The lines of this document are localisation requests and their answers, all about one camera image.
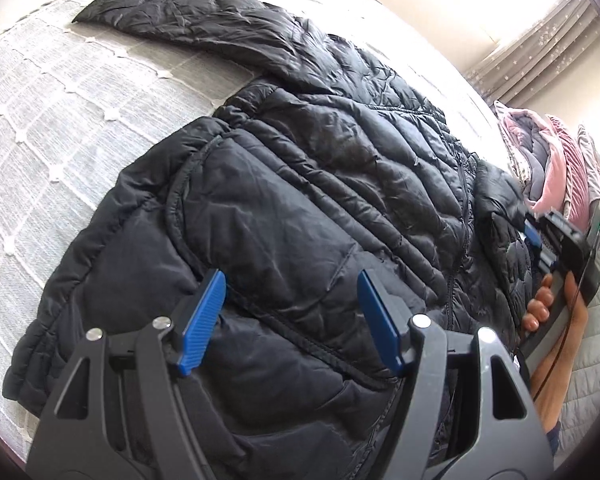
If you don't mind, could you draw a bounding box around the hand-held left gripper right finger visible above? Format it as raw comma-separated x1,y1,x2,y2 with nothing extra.
356,269,554,480

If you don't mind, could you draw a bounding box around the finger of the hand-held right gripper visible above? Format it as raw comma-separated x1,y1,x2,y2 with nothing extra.
521,214,548,266

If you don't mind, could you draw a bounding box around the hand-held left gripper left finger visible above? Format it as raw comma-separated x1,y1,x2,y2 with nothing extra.
27,269,253,480

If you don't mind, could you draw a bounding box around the black puffer jacket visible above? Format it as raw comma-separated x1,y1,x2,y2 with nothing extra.
2,0,536,480

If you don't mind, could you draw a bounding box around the person's right forearm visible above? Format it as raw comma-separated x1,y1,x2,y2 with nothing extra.
531,272,590,433

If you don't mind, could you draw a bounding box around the person's right hand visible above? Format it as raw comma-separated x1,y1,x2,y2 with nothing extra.
522,272,553,332

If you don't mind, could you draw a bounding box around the pink velvet pillow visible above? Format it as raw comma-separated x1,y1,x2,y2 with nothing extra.
550,116,595,228

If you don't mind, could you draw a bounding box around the pink and grey blanket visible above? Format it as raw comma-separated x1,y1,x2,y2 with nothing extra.
494,101,581,213

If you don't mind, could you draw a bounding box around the grey quilted cover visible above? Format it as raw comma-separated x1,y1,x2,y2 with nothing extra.
555,157,600,428

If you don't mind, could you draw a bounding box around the grey pillow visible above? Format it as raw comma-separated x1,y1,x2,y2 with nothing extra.
576,124,600,213

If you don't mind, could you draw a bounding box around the grey patterned curtain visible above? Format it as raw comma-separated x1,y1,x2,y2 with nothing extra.
464,0,600,107

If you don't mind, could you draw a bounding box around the bed with white checked bedspread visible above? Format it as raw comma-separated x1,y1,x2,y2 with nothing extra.
0,0,536,461

